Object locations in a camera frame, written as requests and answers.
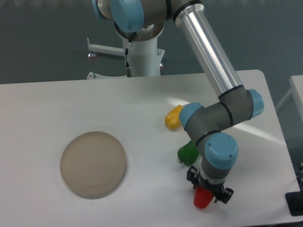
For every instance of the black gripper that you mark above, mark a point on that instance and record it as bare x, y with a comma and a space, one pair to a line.
215, 185

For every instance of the red bell pepper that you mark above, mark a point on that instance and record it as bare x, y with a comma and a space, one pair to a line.
201, 199

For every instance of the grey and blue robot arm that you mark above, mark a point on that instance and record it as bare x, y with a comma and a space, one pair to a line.
204, 125

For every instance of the green bell pepper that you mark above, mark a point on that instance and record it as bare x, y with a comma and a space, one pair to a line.
188, 154

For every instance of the yellow bell pepper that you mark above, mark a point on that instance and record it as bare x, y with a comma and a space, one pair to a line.
172, 118

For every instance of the black device at table edge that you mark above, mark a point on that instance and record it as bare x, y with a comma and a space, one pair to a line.
295, 203

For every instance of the beige round plate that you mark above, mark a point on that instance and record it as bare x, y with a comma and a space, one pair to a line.
93, 164

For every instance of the white side table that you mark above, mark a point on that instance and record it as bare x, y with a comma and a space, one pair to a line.
295, 91

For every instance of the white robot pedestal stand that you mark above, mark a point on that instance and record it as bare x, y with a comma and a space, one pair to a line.
142, 56

